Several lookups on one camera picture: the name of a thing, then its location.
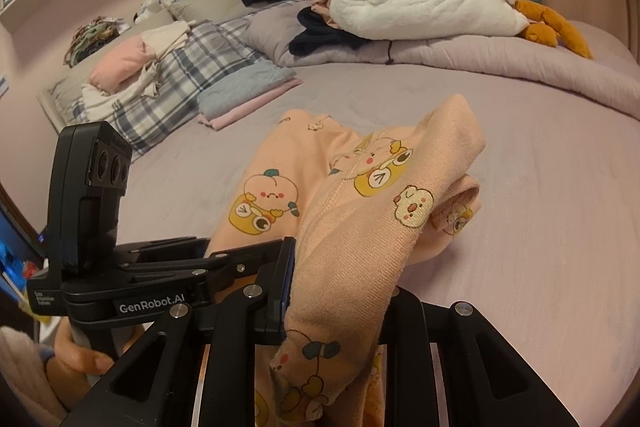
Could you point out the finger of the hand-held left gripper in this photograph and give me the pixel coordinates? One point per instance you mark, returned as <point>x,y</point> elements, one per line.
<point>240,267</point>
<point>170,246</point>

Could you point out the person's left forearm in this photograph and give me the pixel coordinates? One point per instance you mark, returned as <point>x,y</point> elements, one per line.
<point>22,377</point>

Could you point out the white goose plush toy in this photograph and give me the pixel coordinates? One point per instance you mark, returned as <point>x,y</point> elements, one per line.
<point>425,7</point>

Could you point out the lit screen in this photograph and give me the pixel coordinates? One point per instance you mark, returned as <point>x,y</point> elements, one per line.
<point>15,257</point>

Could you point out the bed with lilac sheet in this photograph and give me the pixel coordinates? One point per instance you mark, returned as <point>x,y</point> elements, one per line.
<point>525,207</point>

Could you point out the lilac quilted comforter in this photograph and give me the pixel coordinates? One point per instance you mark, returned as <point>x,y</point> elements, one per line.
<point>450,57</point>

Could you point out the peach printed pajama garment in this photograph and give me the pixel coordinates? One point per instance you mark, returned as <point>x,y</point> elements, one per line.
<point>350,257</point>

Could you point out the pink cushion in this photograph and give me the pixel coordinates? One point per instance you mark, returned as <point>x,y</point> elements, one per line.
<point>117,64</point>

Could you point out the pink and cream clothes pile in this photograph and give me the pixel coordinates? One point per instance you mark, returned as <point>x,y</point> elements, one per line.
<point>165,39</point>

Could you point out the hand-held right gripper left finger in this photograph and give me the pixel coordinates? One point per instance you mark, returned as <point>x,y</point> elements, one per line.
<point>272,312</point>

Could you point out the small pink cloth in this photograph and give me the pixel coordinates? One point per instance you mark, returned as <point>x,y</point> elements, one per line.
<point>324,9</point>

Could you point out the grey folded cloth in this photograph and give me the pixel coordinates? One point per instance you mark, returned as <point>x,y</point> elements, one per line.
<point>245,89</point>

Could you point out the grey pillow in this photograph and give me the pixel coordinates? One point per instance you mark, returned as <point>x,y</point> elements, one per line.
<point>210,7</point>

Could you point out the pink folded cloth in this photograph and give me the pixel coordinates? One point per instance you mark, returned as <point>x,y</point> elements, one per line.
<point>250,109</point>

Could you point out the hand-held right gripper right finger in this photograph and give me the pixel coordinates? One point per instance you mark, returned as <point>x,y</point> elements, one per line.
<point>405,322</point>

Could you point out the person's left hand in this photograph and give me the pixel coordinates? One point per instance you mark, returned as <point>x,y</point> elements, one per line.
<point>75,362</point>

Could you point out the dark navy cloth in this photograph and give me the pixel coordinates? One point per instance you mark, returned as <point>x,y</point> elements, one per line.
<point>320,37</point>

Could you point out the black and white plush toy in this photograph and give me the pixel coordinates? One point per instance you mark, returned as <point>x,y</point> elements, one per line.
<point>150,9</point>

